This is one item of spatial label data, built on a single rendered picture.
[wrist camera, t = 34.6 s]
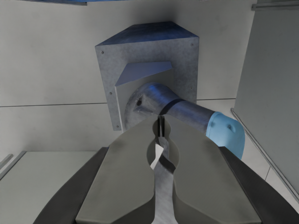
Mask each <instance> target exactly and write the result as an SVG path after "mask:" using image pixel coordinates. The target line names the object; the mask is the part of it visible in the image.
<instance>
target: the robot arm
mask: <svg viewBox="0 0 299 224"><path fill-rule="evenodd" d="M124 123H125V127H126V129H127V131H125V132H124V133H122V134H121V135H120V136H119V137H117V138H116V139H115V140H114V141H113V142H112V143H111V144H110V145H109V146H108V147H102V148H101V149H100V150H99V151H98V152H97V153H96V154H94V155H93V156H92V157H91V158H90V159H89V160H88V161H87V162H86V163H85V164H84V165H83V166H82V167H81V168H80V169H79V170H78V171H77V172H76V173H75V174H74V175H73V176H72V177H71V178H70V179H69V180H68V181H67V182H66V183H65V184H64V185H63V186H62V187H61V188H60V189H59V190H58V191H57V192H56V193H55V194H54V196H53V197H52V198H51V199H50V201H49V202H48V203H47V204H46V205H45V207H44V208H43V209H42V211H41V212H40V214H39V215H38V217H37V218H36V219H35V221H34V222H33V224H299V213H298V212H296V210H295V209H294V208H293V207H292V206H291V205H290V204H289V203H288V202H287V201H286V200H285V199H284V198H283V197H282V196H281V195H280V194H279V193H278V192H277V191H276V190H275V189H274V188H273V187H272V186H270V185H269V184H268V183H267V182H266V181H265V180H264V179H263V178H261V177H260V176H259V175H258V174H257V173H255V172H254V171H253V170H252V169H251V168H250V167H248V166H247V165H246V164H245V163H244V162H242V161H241V159H242V155H243V151H244V146H245V132H244V129H243V126H242V125H241V124H240V123H239V122H238V121H237V120H235V119H232V118H230V117H228V116H226V115H224V114H223V113H221V112H215V111H213V110H210V109H207V108H205V107H202V106H199V105H197V104H194V103H191V102H189V101H186V100H183V99H181V98H180V97H179V96H178V95H176V94H175V93H174V92H173V91H172V90H171V89H170V88H169V87H167V86H166V85H164V84H161V83H158V82H149V83H146V84H144V85H142V86H140V87H139V88H138V89H137V90H136V91H135V92H134V93H133V94H132V96H131V97H130V99H129V101H128V103H127V105H126V108H125V113H124ZM155 144H158V145H159V146H161V147H162V148H164V149H163V151H162V154H161V156H160V158H159V159H158V162H157V164H156V166H155V168H154V170H153V169H152V168H151V164H152V163H153V161H154V160H155V158H156V149H155Z"/></svg>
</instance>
